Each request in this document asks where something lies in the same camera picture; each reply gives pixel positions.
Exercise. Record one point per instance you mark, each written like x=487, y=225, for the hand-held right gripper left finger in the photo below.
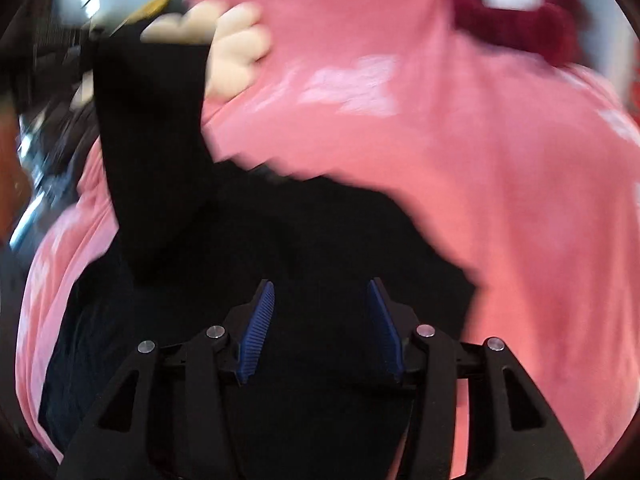
x=256, y=330

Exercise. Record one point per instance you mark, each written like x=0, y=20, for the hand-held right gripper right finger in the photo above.
x=384, y=332

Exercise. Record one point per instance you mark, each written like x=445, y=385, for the black knit garment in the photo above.
x=175, y=185

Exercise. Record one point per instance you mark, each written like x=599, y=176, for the pink printed blanket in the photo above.
x=450, y=160

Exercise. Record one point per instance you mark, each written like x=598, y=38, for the large cream daisy cushion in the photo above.
x=235, y=55

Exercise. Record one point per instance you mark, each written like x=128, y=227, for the dark red pillow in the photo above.
x=515, y=35

